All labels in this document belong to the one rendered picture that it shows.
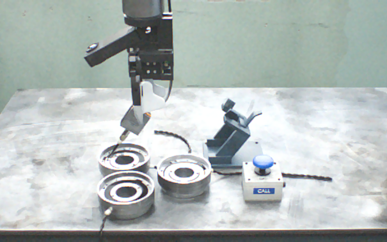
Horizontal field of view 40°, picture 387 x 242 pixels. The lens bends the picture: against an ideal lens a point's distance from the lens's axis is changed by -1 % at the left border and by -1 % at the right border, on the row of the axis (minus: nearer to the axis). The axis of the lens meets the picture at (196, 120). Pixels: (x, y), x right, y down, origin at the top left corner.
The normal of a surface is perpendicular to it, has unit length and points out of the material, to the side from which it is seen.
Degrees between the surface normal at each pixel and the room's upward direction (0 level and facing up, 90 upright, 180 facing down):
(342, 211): 0
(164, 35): 90
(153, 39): 90
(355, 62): 90
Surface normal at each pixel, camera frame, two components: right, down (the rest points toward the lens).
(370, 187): 0.00, -0.88
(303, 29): 0.00, 0.47
